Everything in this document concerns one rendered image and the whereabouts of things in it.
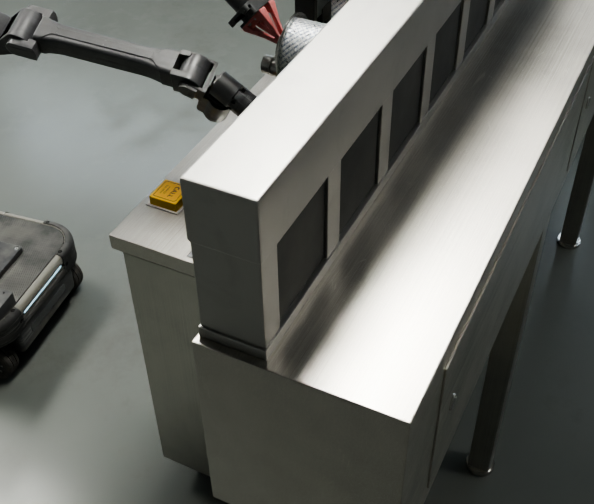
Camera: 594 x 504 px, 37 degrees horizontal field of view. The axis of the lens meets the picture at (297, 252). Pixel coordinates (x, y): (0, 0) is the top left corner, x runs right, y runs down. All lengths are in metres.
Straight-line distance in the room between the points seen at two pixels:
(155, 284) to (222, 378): 1.00
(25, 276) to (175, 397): 0.84
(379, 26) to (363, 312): 0.33
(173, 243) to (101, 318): 1.17
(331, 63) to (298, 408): 0.37
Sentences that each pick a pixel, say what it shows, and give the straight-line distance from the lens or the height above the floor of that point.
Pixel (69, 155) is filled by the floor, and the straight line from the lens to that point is 3.78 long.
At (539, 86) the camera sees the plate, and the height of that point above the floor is 1.44.
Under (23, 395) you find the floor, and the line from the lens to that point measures 2.88.
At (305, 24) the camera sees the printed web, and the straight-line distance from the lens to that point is 1.77.
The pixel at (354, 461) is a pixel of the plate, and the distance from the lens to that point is 0.97.
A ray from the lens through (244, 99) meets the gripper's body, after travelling 1.84.
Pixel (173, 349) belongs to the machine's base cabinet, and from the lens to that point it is 2.09.
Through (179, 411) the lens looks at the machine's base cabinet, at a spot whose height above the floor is 0.35.
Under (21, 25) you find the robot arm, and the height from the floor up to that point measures 1.26.
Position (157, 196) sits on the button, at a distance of 1.98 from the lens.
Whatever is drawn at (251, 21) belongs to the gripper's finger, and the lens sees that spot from 1.83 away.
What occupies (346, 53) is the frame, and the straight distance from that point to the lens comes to 0.99.
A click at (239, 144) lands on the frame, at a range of 0.85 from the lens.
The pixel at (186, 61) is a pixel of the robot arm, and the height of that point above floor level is 1.22.
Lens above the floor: 2.14
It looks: 42 degrees down
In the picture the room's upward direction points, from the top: 1 degrees counter-clockwise
